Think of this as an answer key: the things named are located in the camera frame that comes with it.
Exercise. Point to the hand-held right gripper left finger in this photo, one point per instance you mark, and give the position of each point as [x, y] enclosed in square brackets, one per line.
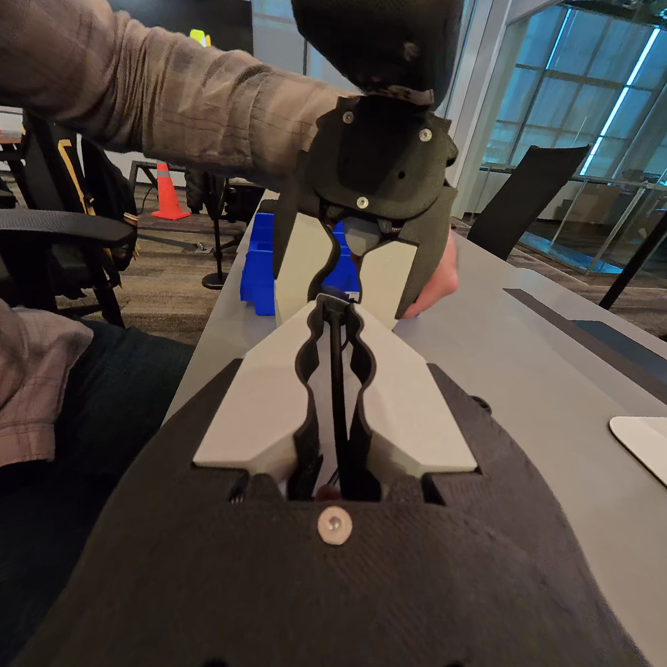
[260, 401]

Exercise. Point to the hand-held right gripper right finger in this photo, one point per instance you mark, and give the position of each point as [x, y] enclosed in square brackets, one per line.
[411, 401]

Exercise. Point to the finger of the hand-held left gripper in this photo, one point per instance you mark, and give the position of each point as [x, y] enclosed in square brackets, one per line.
[302, 250]
[388, 276]

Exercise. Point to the blue plastic bin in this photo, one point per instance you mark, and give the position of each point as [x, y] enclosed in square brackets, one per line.
[258, 271]

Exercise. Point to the person's left forearm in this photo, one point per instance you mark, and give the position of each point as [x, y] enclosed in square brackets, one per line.
[182, 104]

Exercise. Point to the person's left hand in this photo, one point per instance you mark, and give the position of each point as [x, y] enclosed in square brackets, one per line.
[443, 284]

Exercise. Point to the black round-base stand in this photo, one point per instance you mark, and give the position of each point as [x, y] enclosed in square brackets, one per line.
[214, 281]

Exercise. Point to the orange traffic cone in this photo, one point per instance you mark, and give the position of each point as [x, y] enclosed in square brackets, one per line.
[169, 198]

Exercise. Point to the tall black mesh chair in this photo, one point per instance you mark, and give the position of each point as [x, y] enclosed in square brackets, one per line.
[521, 203]

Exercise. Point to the person's dark jeans leg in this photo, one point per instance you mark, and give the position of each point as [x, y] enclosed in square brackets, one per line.
[104, 391]

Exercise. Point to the instruction sheet on stand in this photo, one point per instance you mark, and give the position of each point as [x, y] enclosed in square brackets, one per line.
[646, 443]

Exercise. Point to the black armrest office chair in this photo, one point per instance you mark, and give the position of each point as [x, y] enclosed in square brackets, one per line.
[62, 224]

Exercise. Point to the black tripod pole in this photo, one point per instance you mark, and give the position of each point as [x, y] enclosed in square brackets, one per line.
[634, 260]

